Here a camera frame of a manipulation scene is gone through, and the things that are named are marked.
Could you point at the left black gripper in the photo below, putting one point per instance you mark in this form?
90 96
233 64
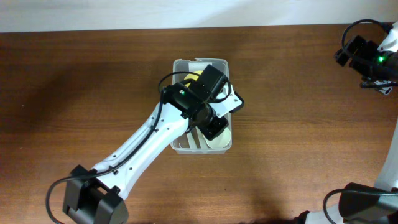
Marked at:
212 129

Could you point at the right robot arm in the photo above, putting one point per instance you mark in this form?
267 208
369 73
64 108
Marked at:
358 203

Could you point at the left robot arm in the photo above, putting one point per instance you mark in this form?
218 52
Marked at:
97 195

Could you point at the short white plastic spoon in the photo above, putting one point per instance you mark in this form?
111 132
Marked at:
191 139

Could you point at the cream plastic cup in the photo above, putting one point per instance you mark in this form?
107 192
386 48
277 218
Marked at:
221 141

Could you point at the long white plastic spoon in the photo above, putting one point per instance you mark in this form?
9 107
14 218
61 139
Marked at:
201 139

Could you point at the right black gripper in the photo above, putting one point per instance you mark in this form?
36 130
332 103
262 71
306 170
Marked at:
366 49

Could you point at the yellow plastic bowl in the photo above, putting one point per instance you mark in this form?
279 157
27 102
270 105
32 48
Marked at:
191 77

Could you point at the clear plastic storage container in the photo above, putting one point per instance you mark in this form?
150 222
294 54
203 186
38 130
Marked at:
180 145

